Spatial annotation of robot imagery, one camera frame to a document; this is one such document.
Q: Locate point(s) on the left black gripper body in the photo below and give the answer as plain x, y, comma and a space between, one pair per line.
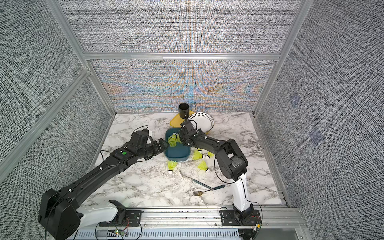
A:
151, 150

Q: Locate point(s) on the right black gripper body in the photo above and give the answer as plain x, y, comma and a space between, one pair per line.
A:
184, 138

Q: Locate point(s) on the teal plastic storage box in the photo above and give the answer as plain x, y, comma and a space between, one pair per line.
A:
179, 153

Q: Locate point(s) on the yellow shuttlecock four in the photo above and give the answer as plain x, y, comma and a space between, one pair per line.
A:
171, 166

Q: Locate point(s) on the yellow shuttlecock five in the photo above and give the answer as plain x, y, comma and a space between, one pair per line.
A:
198, 155

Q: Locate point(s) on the yellow shuttlecock six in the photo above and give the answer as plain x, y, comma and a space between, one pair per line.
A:
203, 166

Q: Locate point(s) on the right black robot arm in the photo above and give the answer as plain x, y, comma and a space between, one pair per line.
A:
230, 158

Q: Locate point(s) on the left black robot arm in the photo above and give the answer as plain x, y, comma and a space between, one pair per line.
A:
60, 213

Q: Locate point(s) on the white patterned plate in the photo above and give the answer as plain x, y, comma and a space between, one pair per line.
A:
204, 121

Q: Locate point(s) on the black cup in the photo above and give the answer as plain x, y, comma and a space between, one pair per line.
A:
184, 111

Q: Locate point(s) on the yellow shuttlecock seven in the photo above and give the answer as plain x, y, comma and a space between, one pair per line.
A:
210, 155

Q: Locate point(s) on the green handled knife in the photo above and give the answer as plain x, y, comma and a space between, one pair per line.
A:
194, 180

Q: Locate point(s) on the green handled fork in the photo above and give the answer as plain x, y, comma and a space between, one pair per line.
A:
200, 193

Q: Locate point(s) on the aluminium front rail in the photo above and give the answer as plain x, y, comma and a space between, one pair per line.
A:
201, 217

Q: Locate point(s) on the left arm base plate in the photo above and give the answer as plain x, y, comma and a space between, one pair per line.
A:
130, 218

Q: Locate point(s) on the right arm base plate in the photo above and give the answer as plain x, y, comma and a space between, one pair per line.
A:
249, 217

